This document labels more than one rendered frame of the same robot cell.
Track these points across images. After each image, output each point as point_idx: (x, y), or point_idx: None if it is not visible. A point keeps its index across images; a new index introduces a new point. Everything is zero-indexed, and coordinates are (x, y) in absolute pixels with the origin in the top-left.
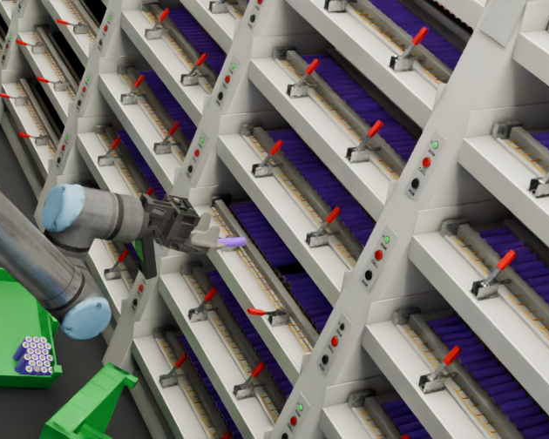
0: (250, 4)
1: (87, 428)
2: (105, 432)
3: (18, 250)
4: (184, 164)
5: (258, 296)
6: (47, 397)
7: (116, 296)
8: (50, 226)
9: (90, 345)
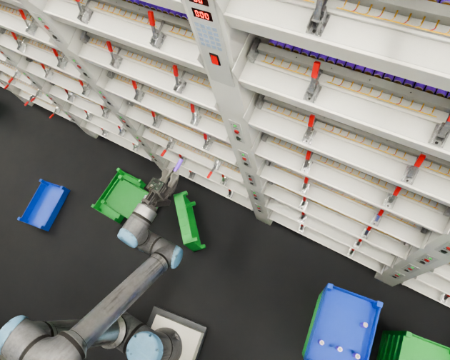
0: (76, 68)
1: (186, 206)
2: (189, 198)
3: (143, 291)
4: (123, 123)
5: (201, 159)
6: (165, 206)
7: (146, 155)
8: (132, 247)
9: (153, 169)
